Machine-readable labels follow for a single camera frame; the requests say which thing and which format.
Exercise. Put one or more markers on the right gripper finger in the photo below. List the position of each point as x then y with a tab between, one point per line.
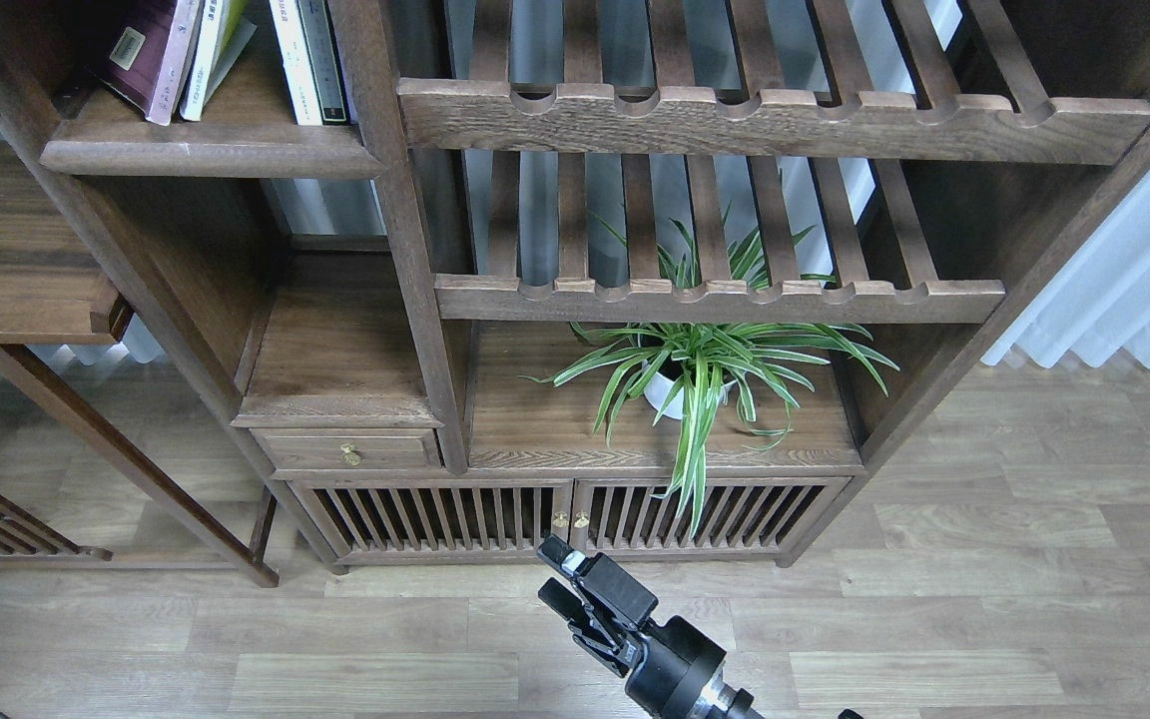
561	556
566	605

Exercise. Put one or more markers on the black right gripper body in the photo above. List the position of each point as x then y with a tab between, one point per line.
611	608

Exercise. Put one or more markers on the maroon book white characters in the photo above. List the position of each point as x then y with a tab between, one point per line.
144	55

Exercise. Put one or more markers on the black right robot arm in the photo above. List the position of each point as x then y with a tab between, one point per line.
671	670

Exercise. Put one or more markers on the white plant pot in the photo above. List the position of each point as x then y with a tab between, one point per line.
661	399

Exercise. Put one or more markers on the green spider plant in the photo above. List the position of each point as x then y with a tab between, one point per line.
705	360

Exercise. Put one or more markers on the brass drawer knob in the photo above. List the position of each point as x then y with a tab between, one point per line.
349	455

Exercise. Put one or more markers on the dark wooden bookshelf cabinet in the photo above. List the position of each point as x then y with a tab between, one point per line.
511	168

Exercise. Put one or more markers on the white upright book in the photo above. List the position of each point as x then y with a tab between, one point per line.
289	29

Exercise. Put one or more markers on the dark green upright book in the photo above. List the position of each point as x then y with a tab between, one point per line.
324	64

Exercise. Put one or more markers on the wooden side table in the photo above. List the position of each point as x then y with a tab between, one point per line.
53	293

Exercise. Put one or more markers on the white green leaning book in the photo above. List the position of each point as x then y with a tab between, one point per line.
223	33

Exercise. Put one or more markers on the white pleated curtain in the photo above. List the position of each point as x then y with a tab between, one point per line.
1099	303

